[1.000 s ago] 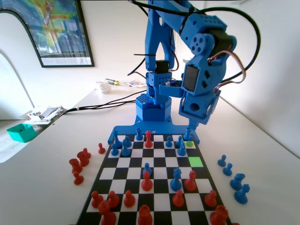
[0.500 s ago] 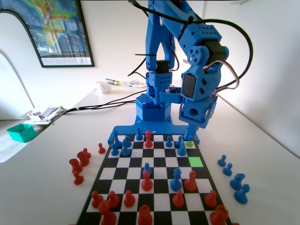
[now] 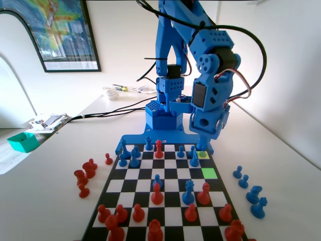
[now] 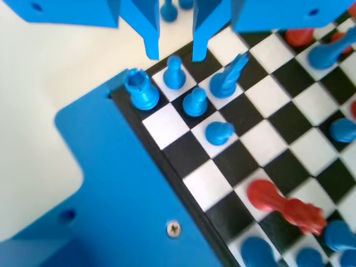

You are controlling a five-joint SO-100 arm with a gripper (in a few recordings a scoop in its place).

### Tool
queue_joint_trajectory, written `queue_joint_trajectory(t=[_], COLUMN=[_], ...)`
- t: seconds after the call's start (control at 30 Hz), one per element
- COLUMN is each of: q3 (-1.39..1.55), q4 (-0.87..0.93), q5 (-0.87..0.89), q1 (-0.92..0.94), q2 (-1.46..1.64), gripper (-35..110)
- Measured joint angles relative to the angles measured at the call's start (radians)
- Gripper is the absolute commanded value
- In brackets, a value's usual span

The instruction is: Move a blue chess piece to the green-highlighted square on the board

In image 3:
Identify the blue chess knight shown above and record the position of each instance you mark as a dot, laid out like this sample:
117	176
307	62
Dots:
253	194

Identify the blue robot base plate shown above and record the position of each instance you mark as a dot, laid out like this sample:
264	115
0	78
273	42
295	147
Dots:
140	139

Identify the black zip tie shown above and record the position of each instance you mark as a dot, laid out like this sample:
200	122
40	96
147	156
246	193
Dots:
153	58

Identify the black framed map poster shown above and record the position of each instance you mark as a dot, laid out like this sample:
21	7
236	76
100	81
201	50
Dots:
65	30

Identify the pile of papers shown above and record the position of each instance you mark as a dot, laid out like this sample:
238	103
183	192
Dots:
47	121

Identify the blue chess queen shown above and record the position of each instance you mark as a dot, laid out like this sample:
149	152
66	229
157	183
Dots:
188	194

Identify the green plastic box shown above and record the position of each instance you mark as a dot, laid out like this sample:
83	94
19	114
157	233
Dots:
22	143

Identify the white arched panel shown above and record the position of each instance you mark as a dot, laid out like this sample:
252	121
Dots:
15	50

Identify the black white chessboard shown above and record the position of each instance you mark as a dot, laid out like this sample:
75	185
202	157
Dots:
173	177

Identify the red chess rook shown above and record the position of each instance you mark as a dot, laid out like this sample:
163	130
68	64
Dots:
115	229
234	231

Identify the blue chess pawn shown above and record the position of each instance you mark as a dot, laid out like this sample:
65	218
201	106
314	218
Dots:
243	182
157	181
122	162
180	152
137	151
237	172
191	151
202	154

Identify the white crumpled bundle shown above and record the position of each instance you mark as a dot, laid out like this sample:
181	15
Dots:
111	94

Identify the white paper package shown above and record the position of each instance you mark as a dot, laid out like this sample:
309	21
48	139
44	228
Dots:
143	89

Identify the red chess queen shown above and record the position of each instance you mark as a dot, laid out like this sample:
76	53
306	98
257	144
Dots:
155	231

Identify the red chess pawn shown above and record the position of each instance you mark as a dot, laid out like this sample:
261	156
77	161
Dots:
122	214
93	164
108	159
191	214
138	214
225	214
103	214
157	194
83	192

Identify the blue chess rook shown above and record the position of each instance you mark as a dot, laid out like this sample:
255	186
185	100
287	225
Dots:
149	145
198	146

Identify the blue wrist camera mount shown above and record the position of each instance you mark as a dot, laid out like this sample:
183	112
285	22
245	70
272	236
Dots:
180	105

